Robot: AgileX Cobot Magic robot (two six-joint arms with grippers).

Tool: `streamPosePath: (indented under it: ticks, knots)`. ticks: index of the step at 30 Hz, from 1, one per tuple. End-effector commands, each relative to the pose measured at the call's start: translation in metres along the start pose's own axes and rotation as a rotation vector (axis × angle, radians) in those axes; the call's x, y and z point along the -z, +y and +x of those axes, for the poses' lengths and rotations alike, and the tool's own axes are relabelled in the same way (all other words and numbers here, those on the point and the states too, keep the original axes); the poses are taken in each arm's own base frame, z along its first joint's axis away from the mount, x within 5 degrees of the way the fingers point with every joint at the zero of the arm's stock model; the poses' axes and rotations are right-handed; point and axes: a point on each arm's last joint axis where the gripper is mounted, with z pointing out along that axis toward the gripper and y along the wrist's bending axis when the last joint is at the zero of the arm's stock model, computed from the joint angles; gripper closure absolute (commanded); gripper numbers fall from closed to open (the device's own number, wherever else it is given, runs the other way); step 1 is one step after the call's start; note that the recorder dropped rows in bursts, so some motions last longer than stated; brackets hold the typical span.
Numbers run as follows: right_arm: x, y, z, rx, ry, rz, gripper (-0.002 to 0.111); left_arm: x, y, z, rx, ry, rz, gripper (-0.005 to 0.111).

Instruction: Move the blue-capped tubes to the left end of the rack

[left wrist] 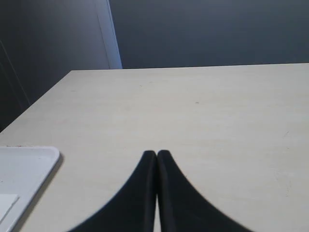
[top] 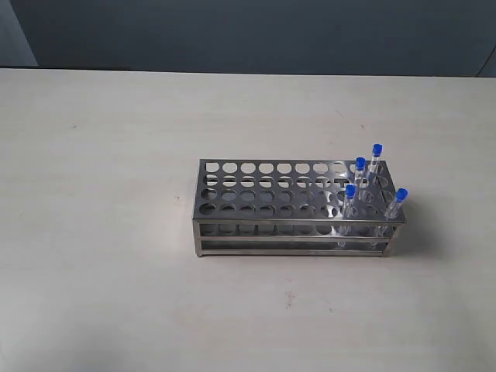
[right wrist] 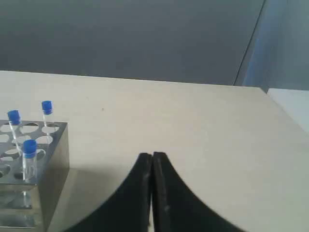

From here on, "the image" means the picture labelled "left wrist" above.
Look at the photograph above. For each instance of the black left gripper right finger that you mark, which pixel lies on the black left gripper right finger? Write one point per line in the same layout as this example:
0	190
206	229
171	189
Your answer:
182	208

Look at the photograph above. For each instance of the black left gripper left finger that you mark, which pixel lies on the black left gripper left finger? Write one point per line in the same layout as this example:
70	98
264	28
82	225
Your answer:
132	208

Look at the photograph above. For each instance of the white plastic tray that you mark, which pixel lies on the white plastic tray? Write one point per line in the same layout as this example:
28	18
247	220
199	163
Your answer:
23	170

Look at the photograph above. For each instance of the white paper sheet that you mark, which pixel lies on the white paper sheet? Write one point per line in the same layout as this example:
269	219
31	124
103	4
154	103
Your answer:
7	201

